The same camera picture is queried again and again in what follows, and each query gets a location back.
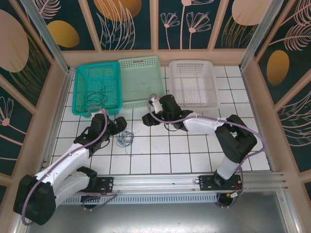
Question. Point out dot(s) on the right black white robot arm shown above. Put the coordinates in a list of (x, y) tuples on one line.
[(201, 123)]

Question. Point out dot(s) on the grey metal panel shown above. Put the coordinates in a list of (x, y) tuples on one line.
[(155, 218)]

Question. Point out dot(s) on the white plastic basket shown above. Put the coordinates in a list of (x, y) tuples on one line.
[(194, 80)]

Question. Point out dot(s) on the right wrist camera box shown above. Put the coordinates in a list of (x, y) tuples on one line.
[(155, 104)]

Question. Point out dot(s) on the teal plastic basket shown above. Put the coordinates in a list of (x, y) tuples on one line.
[(97, 80)]

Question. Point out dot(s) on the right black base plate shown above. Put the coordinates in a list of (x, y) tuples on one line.
[(206, 182)]

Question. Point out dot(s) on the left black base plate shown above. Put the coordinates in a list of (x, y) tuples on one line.
[(107, 182)]

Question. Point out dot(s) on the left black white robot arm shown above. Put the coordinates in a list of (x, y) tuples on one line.
[(60, 165)]

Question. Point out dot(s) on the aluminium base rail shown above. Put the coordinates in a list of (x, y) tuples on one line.
[(155, 180)]

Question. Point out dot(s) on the mint green plastic basket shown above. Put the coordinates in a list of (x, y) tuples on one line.
[(141, 72)]

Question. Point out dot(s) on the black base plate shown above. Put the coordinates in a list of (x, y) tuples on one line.
[(206, 182), (107, 182)]

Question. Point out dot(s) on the aluminium frame post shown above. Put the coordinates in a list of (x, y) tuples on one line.
[(257, 38), (48, 41)]

